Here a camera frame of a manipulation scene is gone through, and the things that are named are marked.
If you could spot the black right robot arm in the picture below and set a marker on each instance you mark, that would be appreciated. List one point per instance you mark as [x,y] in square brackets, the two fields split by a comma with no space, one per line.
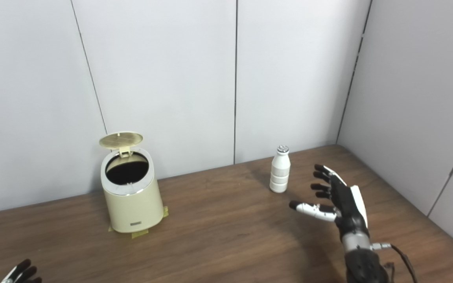
[364,265]

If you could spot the small white plastic bottle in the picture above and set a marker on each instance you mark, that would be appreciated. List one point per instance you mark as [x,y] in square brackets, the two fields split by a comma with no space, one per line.
[280,173]

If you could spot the cream-colored plastic bin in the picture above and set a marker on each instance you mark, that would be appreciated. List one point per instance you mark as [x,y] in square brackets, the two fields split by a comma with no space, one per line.
[132,210]

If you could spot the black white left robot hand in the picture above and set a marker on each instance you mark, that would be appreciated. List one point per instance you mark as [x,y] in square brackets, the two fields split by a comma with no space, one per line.
[24,275]

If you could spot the cream round bin lid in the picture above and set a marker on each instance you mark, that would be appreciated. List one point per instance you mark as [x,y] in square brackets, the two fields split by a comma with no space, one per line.
[121,140]

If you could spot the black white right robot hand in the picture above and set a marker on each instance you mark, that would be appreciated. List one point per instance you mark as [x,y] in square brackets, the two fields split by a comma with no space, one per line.
[348,208]

